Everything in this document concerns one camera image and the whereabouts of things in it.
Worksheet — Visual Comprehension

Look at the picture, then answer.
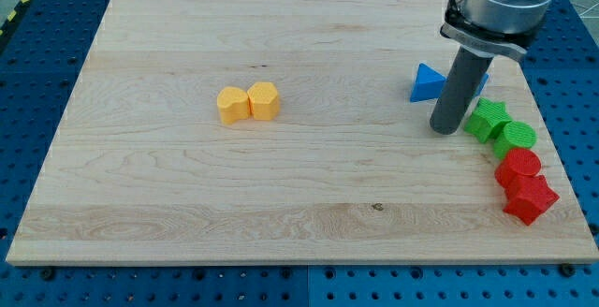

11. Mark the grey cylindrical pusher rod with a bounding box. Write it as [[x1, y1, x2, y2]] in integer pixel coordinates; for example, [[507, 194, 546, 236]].
[[430, 47, 493, 135]]

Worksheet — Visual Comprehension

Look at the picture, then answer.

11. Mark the green cylinder block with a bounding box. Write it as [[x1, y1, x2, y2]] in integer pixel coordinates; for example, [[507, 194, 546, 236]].
[[493, 122, 537, 159]]

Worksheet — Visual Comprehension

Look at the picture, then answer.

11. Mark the blue triangle block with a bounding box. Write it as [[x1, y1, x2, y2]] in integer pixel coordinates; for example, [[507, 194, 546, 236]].
[[409, 63, 446, 102]]

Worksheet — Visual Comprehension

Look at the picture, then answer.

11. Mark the wooden board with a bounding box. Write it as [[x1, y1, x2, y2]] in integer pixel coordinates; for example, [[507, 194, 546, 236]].
[[7, 0, 598, 266]]

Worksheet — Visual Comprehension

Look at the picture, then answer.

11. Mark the red cylinder block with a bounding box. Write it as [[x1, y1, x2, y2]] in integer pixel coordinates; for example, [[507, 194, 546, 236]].
[[494, 148, 542, 188]]

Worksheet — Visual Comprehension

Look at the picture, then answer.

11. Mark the yellow heart block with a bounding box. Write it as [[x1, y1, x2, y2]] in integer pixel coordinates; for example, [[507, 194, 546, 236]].
[[217, 86, 251, 124]]

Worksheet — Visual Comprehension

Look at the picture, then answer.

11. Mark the green star block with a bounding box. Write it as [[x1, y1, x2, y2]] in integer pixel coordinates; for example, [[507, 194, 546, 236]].
[[464, 97, 513, 143]]

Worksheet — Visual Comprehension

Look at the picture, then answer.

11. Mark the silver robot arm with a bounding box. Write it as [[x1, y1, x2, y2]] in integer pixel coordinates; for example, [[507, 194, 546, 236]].
[[430, 0, 552, 135]]

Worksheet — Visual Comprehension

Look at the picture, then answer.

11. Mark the yellow hexagon block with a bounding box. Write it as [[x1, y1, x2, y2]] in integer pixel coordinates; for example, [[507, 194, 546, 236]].
[[247, 81, 280, 121]]

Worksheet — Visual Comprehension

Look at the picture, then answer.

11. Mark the red star block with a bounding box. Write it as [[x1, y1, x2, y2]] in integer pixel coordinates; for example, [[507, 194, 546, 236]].
[[504, 175, 560, 226]]

